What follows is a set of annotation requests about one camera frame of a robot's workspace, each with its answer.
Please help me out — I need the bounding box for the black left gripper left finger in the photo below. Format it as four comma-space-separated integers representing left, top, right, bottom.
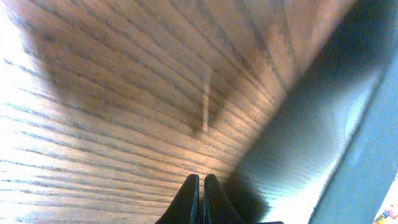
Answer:
156, 174, 200, 224

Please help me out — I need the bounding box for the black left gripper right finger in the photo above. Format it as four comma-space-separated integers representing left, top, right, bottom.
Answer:
204, 174, 245, 224

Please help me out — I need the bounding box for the black gift box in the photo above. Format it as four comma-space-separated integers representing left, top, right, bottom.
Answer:
307, 62, 398, 224

